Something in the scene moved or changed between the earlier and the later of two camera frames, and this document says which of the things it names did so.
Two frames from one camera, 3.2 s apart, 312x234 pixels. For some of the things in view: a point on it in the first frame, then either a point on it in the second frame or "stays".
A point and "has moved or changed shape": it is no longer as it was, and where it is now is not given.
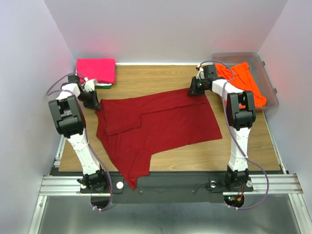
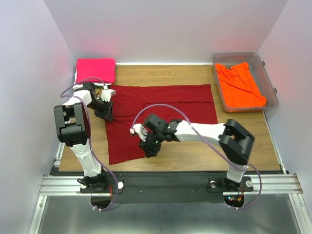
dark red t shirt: (134, 127) has moved or changed shape
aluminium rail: (278, 184) stays
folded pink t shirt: (102, 69) stays
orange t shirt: (241, 77) stays
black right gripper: (194, 90) to (150, 149)
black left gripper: (94, 103) to (108, 114)
